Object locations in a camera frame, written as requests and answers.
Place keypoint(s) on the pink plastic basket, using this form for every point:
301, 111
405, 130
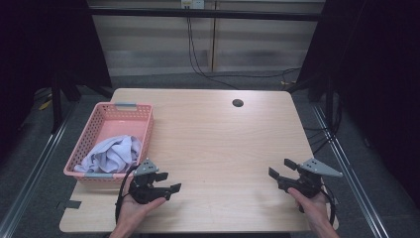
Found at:
123, 127

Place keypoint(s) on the black horizontal metal bar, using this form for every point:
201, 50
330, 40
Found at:
204, 14

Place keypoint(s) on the dark round table grommet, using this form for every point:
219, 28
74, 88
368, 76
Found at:
237, 102

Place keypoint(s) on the white wall power outlet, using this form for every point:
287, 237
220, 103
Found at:
192, 4

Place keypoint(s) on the metal floor rail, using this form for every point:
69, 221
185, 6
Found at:
350, 175
31, 172

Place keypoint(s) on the pale lavender cloth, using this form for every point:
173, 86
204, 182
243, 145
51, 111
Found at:
112, 155

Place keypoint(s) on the yellow floor object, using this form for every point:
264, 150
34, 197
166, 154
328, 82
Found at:
45, 105

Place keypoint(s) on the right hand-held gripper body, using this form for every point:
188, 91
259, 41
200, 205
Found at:
307, 183

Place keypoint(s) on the person's left hand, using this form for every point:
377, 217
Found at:
133, 211

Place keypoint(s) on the person's right hand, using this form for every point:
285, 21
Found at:
313, 208

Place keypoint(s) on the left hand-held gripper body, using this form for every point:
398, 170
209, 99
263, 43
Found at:
145, 193

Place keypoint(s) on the black metal stand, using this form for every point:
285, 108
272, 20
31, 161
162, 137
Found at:
329, 102
56, 105

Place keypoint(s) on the dark curtain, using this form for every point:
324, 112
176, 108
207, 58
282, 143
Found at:
39, 43
379, 82

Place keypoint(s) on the grey tape strip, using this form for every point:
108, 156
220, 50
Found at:
72, 204

